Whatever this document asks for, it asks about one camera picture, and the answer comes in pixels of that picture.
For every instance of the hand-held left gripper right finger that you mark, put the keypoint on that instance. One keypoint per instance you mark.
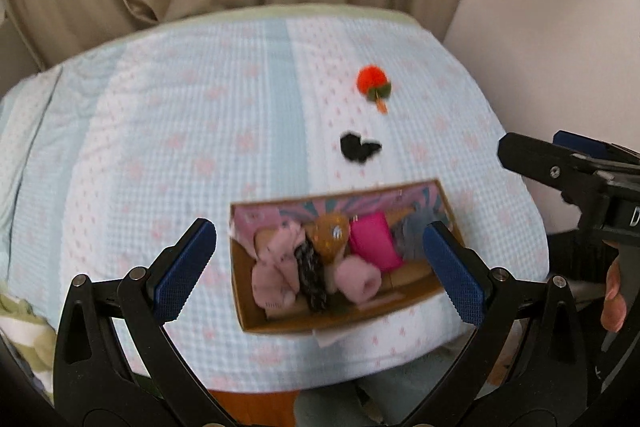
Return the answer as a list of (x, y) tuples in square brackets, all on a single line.
[(455, 277)]

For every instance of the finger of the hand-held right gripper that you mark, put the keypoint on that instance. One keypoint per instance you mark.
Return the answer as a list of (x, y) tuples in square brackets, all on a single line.
[(582, 143), (532, 159)]

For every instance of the grey sock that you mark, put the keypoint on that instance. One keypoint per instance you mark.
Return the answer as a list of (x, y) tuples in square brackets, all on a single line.
[(410, 232)]

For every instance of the person's right hand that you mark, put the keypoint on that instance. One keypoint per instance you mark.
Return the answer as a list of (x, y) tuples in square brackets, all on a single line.
[(614, 297)]

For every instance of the beige headboard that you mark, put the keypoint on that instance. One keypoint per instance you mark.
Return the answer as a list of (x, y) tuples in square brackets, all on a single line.
[(17, 52)]

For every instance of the green bed sheet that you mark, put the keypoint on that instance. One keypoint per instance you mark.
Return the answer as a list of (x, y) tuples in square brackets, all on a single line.
[(350, 11)]

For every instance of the pink sock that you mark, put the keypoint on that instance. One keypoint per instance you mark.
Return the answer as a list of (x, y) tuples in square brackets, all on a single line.
[(355, 279), (272, 267)]

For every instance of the dark knitted sock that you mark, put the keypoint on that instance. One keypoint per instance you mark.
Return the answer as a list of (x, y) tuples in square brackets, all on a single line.
[(310, 272)]

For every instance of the cardboard box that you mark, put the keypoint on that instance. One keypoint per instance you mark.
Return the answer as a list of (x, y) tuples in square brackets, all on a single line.
[(260, 302)]

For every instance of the green striped cloth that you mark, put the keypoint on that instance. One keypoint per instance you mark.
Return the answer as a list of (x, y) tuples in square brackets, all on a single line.
[(22, 327)]

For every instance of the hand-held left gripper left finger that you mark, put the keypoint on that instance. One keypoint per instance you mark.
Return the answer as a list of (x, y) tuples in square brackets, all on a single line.
[(185, 272)]

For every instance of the magenta cloth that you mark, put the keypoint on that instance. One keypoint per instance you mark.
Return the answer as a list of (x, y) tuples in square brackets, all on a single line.
[(372, 239)]

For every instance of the brown patterned sock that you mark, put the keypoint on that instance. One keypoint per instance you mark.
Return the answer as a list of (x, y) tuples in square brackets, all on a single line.
[(327, 232)]

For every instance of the orange pompom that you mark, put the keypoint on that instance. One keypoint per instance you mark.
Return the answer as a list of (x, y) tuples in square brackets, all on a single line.
[(370, 79)]

